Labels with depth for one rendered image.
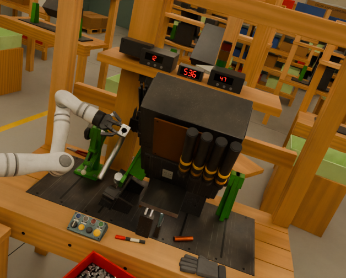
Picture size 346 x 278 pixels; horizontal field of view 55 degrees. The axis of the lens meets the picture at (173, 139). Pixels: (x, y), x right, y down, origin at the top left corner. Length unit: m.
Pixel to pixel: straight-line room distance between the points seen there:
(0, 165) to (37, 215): 0.31
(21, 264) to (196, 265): 1.45
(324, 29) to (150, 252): 1.21
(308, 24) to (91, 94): 1.18
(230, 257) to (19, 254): 1.58
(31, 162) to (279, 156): 1.23
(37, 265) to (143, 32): 1.71
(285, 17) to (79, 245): 1.32
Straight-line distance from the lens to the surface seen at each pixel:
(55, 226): 1.53
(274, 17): 1.62
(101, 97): 1.96
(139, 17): 1.71
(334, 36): 1.66
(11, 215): 1.62
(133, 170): 1.51
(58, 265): 2.60
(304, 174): 1.84
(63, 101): 1.59
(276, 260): 1.76
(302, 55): 8.23
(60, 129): 1.55
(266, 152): 1.87
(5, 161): 1.40
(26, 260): 2.63
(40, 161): 1.44
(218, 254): 1.60
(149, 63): 1.62
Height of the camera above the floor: 1.92
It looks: 25 degrees down
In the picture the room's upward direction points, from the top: 16 degrees clockwise
